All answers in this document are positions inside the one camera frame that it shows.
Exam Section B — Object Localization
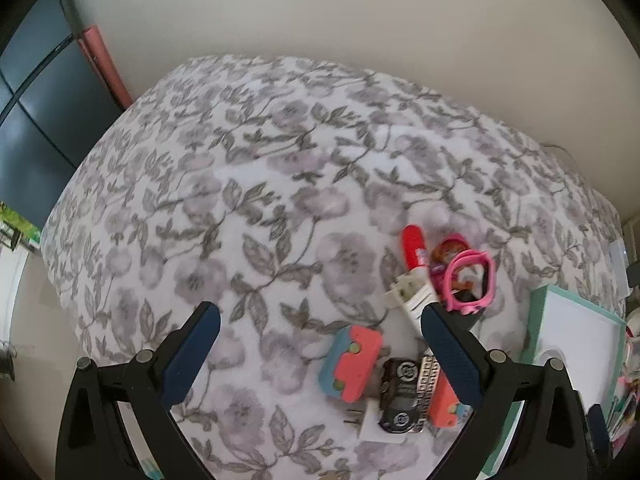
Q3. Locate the toy pup figure pink hat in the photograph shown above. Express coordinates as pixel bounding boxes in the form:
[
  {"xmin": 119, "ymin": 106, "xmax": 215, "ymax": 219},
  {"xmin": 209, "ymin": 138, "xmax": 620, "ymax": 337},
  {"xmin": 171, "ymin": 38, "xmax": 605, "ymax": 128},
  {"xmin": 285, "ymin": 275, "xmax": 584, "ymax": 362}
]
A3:
[{"xmin": 430, "ymin": 234, "xmax": 482, "ymax": 306}]

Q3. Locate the white cable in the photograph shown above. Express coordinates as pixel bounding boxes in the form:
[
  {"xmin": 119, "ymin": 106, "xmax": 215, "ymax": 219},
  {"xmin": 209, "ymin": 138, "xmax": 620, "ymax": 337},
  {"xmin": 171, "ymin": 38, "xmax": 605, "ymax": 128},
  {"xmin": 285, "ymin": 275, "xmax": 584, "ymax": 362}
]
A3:
[{"xmin": 542, "ymin": 142, "xmax": 577, "ymax": 162}]

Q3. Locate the white plastic clip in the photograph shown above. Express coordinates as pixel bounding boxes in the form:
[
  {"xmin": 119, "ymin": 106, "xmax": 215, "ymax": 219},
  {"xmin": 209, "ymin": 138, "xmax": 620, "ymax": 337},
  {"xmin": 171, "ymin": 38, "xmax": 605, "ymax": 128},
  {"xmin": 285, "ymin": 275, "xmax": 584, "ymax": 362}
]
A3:
[{"xmin": 385, "ymin": 271, "xmax": 443, "ymax": 332}]

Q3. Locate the red glue stick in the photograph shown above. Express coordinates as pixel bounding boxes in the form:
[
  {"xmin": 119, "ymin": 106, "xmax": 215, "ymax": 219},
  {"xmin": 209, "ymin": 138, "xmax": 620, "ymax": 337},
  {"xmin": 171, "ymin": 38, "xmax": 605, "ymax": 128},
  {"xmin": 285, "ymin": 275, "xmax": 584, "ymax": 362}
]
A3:
[{"xmin": 401, "ymin": 224, "xmax": 432, "ymax": 282}]

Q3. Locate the green printed item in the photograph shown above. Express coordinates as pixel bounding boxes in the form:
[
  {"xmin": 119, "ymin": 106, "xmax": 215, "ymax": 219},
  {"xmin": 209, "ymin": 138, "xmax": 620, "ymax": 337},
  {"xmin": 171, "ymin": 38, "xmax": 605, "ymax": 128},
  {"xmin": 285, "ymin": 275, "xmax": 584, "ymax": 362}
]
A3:
[{"xmin": 0, "ymin": 202, "xmax": 42, "ymax": 252}]

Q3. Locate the teal and white box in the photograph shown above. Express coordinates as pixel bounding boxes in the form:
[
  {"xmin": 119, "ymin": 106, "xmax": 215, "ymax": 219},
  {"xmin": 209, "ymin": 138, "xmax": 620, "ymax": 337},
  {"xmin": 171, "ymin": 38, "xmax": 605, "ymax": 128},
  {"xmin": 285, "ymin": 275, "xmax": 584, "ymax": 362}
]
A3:
[{"xmin": 480, "ymin": 285, "xmax": 627, "ymax": 478}]

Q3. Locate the grey floral blanket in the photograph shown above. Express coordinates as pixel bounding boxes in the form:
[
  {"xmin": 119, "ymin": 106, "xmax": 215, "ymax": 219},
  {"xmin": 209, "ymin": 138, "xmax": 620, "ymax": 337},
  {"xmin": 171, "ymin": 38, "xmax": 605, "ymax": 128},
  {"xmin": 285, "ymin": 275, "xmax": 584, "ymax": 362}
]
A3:
[{"xmin": 40, "ymin": 55, "xmax": 628, "ymax": 480}]

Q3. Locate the white plug adapter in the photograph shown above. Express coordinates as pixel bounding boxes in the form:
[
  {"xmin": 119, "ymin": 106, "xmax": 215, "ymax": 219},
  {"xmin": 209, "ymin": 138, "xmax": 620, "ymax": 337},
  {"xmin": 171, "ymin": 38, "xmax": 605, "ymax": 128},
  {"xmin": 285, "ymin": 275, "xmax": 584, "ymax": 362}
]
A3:
[{"xmin": 345, "ymin": 400, "xmax": 408, "ymax": 444}]

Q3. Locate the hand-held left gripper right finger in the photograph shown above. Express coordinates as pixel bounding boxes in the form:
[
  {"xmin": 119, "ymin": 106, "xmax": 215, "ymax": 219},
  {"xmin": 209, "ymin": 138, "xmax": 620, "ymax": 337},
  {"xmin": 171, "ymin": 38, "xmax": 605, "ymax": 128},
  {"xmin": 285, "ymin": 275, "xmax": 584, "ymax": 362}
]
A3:
[{"xmin": 420, "ymin": 302, "xmax": 601, "ymax": 480}]

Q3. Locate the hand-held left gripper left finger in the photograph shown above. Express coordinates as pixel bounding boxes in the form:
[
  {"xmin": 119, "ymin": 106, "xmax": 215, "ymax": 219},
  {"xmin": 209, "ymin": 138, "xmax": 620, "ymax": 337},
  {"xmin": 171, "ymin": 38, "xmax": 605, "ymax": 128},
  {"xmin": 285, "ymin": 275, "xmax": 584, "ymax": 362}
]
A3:
[{"xmin": 56, "ymin": 301, "xmax": 222, "ymax": 480}]

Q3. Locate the pink smartwatch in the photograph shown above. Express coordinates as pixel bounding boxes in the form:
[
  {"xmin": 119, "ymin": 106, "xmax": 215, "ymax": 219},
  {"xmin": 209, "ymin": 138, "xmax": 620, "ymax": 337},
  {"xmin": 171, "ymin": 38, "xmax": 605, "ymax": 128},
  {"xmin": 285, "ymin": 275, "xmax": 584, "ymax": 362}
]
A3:
[{"xmin": 442, "ymin": 250, "xmax": 499, "ymax": 317}]

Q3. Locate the dark wardrobe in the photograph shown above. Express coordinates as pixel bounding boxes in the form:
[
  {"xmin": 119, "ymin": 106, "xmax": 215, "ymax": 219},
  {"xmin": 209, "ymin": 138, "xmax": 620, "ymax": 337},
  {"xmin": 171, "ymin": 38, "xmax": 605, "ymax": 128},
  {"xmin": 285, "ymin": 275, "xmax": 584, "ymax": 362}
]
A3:
[{"xmin": 0, "ymin": 0, "xmax": 126, "ymax": 231}]

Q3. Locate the black toy car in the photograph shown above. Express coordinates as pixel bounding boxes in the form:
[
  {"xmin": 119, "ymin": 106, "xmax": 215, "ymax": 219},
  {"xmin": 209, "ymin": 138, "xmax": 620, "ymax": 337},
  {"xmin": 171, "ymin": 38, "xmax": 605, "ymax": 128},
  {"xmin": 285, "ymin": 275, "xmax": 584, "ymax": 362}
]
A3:
[{"xmin": 377, "ymin": 357, "xmax": 434, "ymax": 434}]

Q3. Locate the colourful toy clutter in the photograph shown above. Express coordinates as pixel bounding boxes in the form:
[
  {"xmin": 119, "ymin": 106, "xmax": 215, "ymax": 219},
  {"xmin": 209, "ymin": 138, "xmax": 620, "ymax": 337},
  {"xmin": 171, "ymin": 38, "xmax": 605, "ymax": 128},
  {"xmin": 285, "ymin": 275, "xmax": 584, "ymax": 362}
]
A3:
[{"xmin": 605, "ymin": 310, "xmax": 640, "ymax": 456}]

